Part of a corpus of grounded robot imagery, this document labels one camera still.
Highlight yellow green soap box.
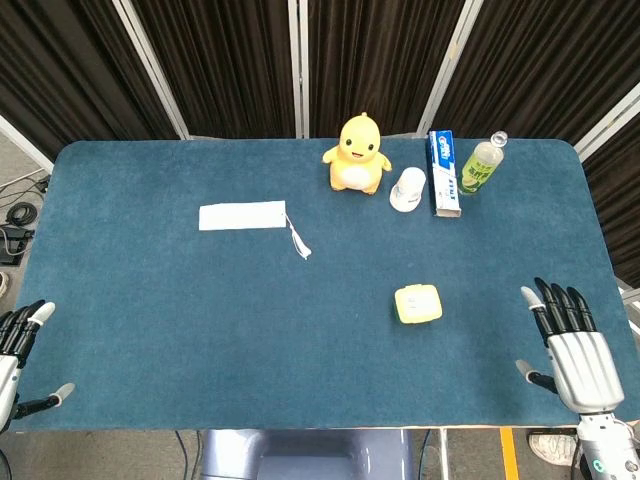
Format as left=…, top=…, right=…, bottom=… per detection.
left=394, top=283, right=444, bottom=325

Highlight blue table mat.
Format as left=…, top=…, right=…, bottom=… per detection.
left=8, top=137, right=635, bottom=433

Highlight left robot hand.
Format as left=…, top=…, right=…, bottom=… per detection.
left=0, top=300, right=76, bottom=434

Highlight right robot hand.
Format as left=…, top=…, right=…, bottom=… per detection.
left=515, top=277, right=625, bottom=415

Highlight dark folding screen panels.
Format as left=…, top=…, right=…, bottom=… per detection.
left=0, top=0, right=640, bottom=289

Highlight green drink bottle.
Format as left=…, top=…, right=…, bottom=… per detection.
left=458, top=130, right=508, bottom=197

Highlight yellow duck plush toy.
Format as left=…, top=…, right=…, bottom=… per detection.
left=322, top=113, right=394, bottom=195

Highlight white paper tag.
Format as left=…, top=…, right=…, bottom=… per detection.
left=198, top=200, right=313, bottom=261

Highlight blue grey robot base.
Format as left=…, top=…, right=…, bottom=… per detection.
left=198, top=428, right=417, bottom=480

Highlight white plastic jar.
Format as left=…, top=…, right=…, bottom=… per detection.
left=389, top=167, right=428, bottom=213

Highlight black cables on floor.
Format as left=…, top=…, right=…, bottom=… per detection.
left=0, top=169, right=51, bottom=266

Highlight blue white toothpaste box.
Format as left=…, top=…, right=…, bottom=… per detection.
left=428, top=129, right=463, bottom=219

